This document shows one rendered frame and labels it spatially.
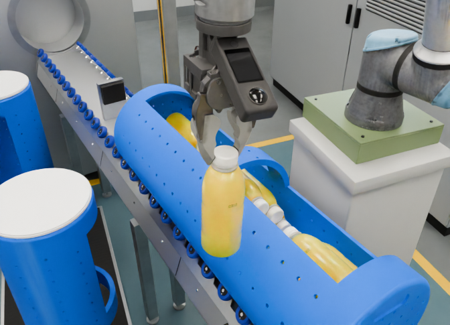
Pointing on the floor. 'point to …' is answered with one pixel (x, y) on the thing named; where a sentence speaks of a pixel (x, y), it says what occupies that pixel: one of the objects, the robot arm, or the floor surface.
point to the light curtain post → (169, 35)
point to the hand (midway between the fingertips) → (225, 156)
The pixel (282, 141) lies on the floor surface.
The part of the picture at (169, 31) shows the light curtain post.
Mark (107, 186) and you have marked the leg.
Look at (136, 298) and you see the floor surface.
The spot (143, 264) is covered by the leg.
